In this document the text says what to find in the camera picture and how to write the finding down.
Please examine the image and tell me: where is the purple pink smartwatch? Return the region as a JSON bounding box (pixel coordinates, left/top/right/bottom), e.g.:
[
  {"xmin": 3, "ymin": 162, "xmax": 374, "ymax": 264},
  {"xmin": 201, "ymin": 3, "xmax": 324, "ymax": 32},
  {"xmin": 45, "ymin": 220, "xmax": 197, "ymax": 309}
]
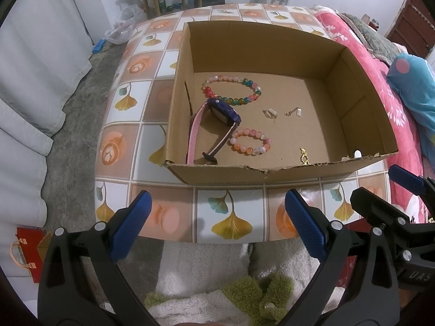
[{"xmin": 185, "ymin": 98, "xmax": 243, "ymax": 165}]

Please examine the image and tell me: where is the white curtain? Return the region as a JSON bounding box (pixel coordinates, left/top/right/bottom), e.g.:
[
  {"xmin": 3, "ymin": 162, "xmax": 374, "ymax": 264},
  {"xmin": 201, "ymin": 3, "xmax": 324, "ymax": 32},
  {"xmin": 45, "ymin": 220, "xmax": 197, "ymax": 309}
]
[{"xmin": 0, "ymin": 0, "xmax": 94, "ymax": 225}]

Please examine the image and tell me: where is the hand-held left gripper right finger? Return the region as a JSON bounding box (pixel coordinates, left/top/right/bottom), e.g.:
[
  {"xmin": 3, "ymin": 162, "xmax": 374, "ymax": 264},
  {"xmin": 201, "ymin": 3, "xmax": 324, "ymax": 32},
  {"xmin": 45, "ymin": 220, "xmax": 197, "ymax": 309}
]
[{"xmin": 277, "ymin": 188, "xmax": 400, "ymax": 326}]

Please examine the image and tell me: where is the brown cardboard box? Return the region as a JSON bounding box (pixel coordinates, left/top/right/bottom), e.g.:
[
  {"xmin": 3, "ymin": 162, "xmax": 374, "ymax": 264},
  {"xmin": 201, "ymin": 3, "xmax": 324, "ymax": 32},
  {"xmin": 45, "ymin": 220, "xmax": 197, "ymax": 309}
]
[{"xmin": 164, "ymin": 20, "xmax": 399, "ymax": 186}]

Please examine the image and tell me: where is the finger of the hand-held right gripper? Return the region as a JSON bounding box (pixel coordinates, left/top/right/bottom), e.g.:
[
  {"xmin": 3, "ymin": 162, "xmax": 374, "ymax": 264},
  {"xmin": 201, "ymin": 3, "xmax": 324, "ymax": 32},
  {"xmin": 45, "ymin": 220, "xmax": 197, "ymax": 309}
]
[
  {"xmin": 388, "ymin": 164, "xmax": 435, "ymax": 198},
  {"xmin": 350, "ymin": 187, "xmax": 435, "ymax": 266}
]

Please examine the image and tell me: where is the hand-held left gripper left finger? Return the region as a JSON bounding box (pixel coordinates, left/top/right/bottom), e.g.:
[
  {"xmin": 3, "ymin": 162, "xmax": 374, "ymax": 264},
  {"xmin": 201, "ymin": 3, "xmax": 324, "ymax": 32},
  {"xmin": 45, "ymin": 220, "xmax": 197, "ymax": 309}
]
[{"xmin": 37, "ymin": 190, "xmax": 160, "ymax": 326}]

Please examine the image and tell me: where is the blue pillow with pink dot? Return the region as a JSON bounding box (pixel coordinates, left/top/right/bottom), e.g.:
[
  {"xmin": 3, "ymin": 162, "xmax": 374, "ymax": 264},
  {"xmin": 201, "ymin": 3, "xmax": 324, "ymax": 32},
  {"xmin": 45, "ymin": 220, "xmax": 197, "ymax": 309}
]
[{"xmin": 387, "ymin": 52, "xmax": 435, "ymax": 127}]

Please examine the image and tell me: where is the red gift bag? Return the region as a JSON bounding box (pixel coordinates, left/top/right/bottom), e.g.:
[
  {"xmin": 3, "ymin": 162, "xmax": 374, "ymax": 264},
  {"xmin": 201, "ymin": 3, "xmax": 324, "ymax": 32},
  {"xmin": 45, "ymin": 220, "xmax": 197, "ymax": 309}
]
[{"xmin": 10, "ymin": 227, "xmax": 53, "ymax": 284}]

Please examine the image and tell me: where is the dark red door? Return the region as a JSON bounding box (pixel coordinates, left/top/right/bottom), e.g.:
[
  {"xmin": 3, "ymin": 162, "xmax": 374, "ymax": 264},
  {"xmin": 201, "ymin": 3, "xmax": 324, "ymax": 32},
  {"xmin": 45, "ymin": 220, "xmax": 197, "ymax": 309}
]
[{"xmin": 386, "ymin": 0, "xmax": 435, "ymax": 58}]

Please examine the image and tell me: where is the pink bead bracelet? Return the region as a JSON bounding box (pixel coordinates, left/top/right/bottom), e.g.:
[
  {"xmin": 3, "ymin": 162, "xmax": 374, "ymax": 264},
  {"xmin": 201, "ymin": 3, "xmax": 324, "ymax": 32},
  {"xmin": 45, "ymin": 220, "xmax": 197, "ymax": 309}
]
[{"xmin": 229, "ymin": 128, "xmax": 272, "ymax": 156}]

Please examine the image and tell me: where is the white plastic bag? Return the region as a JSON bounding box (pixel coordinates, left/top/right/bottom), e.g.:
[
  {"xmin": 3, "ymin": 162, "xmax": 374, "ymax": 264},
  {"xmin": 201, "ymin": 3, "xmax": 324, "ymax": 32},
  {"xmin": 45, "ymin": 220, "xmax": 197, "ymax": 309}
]
[{"xmin": 105, "ymin": 5, "xmax": 147, "ymax": 45}]

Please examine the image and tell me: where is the tile pattern tablecloth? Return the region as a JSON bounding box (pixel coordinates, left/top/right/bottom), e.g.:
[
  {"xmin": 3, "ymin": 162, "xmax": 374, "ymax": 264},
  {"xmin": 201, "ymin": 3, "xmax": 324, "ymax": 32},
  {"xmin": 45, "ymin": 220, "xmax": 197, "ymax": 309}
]
[{"xmin": 94, "ymin": 3, "xmax": 391, "ymax": 243}]

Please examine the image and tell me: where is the grey green pillow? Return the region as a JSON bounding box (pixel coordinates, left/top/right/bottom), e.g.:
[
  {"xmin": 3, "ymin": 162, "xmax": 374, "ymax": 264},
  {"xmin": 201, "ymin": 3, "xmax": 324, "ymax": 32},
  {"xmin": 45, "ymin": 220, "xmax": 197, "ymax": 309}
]
[{"xmin": 340, "ymin": 13, "xmax": 403, "ymax": 67}]

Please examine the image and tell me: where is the multicolour bead bracelet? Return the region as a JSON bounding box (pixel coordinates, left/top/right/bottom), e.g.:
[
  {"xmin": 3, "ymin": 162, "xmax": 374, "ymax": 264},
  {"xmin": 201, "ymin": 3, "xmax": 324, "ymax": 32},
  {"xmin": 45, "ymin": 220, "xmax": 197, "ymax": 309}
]
[{"xmin": 203, "ymin": 76, "xmax": 263, "ymax": 106}]

